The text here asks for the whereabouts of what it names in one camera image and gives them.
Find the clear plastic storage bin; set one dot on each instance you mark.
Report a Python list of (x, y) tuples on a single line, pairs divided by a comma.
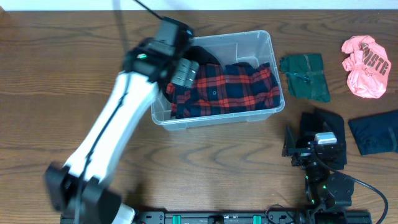
[(252, 47)]

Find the pink printed t-shirt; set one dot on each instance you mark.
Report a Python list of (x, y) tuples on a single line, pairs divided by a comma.
[(368, 66)]

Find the folded dark navy cloth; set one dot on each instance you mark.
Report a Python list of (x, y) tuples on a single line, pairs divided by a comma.
[(376, 133)]

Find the black hoodie garment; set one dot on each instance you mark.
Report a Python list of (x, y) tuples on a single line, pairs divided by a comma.
[(203, 57)]

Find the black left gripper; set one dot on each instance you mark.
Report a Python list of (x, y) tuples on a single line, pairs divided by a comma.
[(170, 83)]

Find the black mounting rail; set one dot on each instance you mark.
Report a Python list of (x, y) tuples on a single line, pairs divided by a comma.
[(273, 216)]

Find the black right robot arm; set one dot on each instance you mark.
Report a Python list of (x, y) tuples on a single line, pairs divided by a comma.
[(328, 190)]

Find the folded dark green cloth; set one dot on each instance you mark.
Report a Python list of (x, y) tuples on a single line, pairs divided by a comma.
[(305, 76)]

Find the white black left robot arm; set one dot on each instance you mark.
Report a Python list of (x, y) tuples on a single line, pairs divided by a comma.
[(79, 189)]

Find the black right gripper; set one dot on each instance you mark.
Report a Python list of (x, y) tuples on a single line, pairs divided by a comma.
[(303, 154)]

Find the folded black cloth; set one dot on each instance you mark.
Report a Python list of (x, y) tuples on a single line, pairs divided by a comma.
[(311, 123)]

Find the red navy plaid shirt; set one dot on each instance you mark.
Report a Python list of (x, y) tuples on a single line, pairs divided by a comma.
[(221, 90)]

